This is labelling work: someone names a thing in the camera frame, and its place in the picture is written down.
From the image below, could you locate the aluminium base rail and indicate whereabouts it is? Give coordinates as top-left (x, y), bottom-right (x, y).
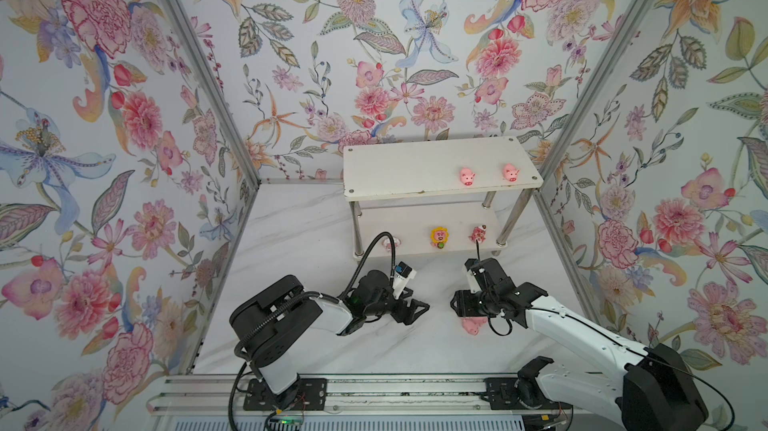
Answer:
top-left (145, 372), bottom-right (661, 419)

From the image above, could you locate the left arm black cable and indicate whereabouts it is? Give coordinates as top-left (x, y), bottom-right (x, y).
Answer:
top-left (226, 231), bottom-right (397, 431)

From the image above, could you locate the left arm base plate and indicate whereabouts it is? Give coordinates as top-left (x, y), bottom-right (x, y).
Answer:
top-left (243, 377), bottom-right (328, 411)

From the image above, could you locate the pink pig toy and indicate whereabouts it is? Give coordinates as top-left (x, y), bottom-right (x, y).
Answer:
top-left (461, 317), bottom-right (488, 336)
top-left (459, 168), bottom-right (476, 187)
top-left (502, 164), bottom-right (520, 183)

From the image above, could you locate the white pink doll toy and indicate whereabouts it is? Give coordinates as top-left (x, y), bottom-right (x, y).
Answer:
top-left (381, 237), bottom-right (401, 252)

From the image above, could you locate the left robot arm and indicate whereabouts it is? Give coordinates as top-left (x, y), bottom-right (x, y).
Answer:
top-left (229, 270), bottom-right (430, 400)

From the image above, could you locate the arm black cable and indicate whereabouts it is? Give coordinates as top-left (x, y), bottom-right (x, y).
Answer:
top-left (226, 231), bottom-right (397, 431)
top-left (473, 241), bottom-right (736, 431)

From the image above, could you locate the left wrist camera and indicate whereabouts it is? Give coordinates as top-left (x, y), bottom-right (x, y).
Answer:
top-left (392, 262), bottom-right (417, 299)

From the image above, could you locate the small red bear toy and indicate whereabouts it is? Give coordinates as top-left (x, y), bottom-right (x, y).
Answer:
top-left (469, 225), bottom-right (487, 245)

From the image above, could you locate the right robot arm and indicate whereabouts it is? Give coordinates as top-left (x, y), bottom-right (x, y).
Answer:
top-left (450, 258), bottom-right (709, 430)

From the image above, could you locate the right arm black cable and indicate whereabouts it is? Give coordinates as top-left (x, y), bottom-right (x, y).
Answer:
top-left (473, 241), bottom-right (736, 431)

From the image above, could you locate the yellow red flower toy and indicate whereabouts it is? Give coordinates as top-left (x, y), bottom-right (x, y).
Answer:
top-left (430, 227), bottom-right (450, 250)

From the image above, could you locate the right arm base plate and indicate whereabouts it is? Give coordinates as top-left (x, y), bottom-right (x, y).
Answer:
top-left (482, 377), bottom-right (572, 411)

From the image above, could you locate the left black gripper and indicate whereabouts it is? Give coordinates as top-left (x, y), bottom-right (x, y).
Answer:
top-left (363, 288), bottom-right (431, 326)

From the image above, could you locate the white two-tier shelf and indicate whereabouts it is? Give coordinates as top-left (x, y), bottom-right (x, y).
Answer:
top-left (343, 137), bottom-right (544, 259)

